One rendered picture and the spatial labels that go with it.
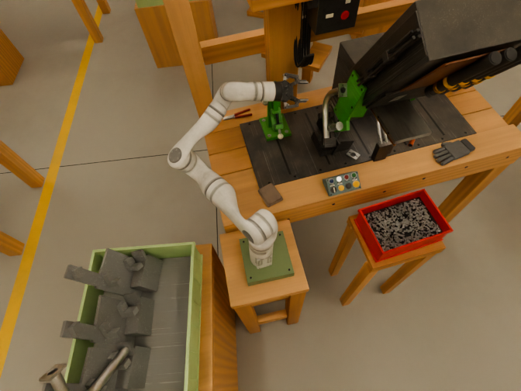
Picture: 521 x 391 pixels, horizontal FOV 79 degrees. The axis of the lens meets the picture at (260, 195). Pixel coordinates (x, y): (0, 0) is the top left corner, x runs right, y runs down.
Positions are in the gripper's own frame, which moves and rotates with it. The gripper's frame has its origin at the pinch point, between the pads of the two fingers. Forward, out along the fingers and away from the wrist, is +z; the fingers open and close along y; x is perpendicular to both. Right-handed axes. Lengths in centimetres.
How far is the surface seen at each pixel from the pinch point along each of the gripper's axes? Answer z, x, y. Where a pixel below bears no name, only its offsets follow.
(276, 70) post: -1.8, 25.8, 11.8
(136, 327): -74, -11, -83
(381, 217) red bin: 29, -15, -53
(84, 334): -88, -21, -75
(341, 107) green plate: 18.6, 1.6, -6.6
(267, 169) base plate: -10.7, 18.4, -33.6
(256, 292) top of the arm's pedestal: -28, -12, -78
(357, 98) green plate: 18.6, -10.0, -3.6
